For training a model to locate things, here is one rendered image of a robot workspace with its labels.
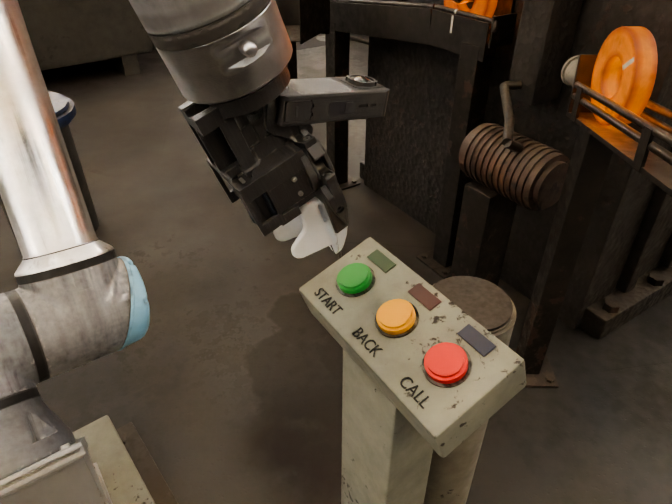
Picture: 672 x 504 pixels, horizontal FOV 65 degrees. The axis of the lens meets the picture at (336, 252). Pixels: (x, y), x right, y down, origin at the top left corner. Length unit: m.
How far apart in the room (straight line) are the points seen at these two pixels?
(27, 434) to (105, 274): 0.25
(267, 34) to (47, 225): 0.60
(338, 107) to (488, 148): 0.74
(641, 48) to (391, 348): 0.63
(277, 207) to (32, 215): 0.54
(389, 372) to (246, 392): 0.79
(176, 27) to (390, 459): 0.48
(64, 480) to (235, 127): 0.59
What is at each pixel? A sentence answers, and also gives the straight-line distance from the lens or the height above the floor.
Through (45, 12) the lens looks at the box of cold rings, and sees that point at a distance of 3.39.
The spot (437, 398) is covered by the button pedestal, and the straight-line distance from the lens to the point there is 0.50.
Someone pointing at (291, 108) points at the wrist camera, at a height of 0.83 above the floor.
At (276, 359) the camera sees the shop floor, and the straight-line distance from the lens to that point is 1.33.
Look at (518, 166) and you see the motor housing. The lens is 1.12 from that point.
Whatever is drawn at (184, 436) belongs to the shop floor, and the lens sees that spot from 1.23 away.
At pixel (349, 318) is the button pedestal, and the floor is 0.59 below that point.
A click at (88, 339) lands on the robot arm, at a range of 0.90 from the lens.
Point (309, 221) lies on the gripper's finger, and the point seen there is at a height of 0.71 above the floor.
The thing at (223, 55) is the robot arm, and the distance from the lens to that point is 0.37.
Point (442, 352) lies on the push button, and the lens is 0.51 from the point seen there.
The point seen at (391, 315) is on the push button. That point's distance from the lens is 0.54.
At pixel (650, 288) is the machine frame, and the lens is 1.65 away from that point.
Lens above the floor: 0.97
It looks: 36 degrees down
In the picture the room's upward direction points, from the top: straight up
